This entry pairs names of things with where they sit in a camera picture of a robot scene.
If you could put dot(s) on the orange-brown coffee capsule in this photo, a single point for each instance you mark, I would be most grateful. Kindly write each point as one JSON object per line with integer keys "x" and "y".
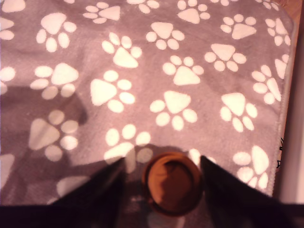
{"x": 172, "y": 185}

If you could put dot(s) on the grey paw-print cloth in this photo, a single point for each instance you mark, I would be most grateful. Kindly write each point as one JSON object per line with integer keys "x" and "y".
{"x": 152, "y": 78}

